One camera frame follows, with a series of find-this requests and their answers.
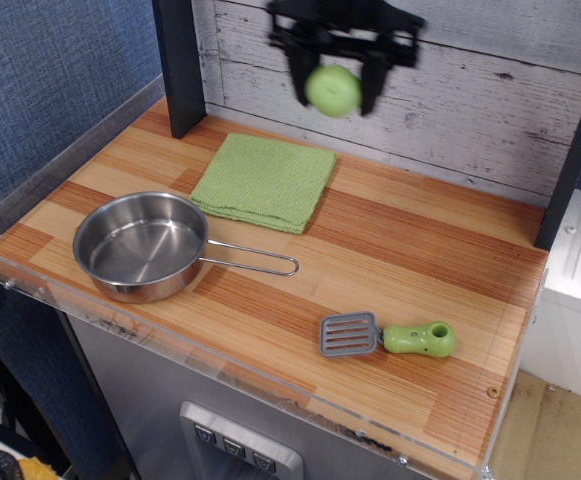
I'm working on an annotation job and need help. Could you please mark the black yellow bag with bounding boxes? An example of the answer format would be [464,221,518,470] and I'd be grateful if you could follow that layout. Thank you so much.
[0,424,60,479]

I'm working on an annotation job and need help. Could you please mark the silver button panel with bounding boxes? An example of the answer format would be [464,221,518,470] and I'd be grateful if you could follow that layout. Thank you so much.
[179,401,304,480]

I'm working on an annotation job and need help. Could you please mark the grey spatula green handle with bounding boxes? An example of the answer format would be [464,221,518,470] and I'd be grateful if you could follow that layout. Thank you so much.
[319,312,457,358]

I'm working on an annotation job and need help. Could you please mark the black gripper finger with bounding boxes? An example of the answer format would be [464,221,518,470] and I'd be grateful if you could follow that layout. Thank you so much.
[361,55,393,116]
[286,44,320,106]

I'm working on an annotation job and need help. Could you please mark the green toy ball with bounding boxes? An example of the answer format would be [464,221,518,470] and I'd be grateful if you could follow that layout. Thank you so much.
[305,64,362,118]

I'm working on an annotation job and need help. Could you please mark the dark right post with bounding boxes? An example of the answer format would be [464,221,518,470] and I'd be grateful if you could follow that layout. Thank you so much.
[534,119,581,251]

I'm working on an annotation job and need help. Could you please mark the white ribbed box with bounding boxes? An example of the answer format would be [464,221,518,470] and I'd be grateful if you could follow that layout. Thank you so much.
[521,190,581,395]

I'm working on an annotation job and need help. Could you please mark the stainless steel pot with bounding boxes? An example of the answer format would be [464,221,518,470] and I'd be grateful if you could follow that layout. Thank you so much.
[72,191,300,304]

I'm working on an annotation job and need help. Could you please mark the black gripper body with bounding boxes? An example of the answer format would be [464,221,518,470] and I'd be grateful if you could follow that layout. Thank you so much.
[266,1,426,67]

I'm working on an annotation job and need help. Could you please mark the clear acrylic edge guard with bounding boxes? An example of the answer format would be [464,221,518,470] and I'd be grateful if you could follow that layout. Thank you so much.
[0,80,547,479]

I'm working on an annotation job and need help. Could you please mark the green folded napkin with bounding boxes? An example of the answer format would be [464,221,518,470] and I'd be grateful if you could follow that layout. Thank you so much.
[190,133,337,235]

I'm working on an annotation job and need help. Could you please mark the dark post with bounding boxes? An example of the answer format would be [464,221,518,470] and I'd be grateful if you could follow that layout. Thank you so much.
[152,0,206,139]
[534,119,581,251]

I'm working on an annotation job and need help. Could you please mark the dark left post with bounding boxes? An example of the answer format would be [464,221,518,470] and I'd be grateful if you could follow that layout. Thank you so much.
[152,0,206,139]

